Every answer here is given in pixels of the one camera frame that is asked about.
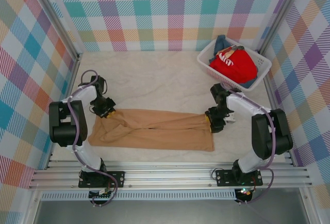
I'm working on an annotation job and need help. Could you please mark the aluminium side rail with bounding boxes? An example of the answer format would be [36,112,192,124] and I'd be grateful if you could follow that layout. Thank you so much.
[45,53,84,170]
[262,74,296,167]

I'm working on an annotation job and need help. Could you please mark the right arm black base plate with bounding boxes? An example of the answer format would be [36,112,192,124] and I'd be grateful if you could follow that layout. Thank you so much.
[215,169,263,186]

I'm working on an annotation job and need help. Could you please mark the small circuit board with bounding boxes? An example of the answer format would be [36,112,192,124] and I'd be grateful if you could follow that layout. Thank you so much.
[236,187,254,199]
[89,189,114,199]

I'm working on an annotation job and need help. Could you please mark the white slotted cable duct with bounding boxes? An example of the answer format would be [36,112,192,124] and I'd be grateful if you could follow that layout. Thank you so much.
[41,191,237,201]

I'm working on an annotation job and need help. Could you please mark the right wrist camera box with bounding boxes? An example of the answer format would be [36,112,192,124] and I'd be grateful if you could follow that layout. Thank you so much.
[223,112,236,124]

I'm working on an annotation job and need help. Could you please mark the grey metal panel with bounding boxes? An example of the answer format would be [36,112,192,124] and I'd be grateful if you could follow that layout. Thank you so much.
[33,200,310,224]

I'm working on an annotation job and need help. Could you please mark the white plastic laundry basket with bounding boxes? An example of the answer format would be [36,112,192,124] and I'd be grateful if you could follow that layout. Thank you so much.
[196,38,273,92]

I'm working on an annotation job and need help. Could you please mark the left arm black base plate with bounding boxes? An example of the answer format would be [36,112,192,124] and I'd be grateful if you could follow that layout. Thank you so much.
[78,171,126,188]

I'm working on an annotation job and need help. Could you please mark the aluminium frame post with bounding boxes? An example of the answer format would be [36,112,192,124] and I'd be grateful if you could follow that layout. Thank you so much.
[257,0,307,54]
[25,0,84,62]

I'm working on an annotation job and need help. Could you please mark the blue t-shirt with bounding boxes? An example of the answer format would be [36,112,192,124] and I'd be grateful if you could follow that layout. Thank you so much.
[208,35,258,90]

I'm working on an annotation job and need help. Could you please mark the red t-shirt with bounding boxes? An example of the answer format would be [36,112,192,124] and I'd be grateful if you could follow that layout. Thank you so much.
[209,50,258,84]

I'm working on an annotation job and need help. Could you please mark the patterned beige garment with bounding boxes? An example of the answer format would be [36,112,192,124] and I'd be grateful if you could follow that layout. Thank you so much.
[219,44,245,55]

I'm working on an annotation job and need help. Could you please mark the aluminium mounting rail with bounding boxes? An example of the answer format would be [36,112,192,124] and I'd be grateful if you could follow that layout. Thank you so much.
[28,159,312,190]

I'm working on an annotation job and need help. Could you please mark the tan trousers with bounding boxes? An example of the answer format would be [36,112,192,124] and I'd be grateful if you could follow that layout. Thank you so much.
[87,108,216,153]

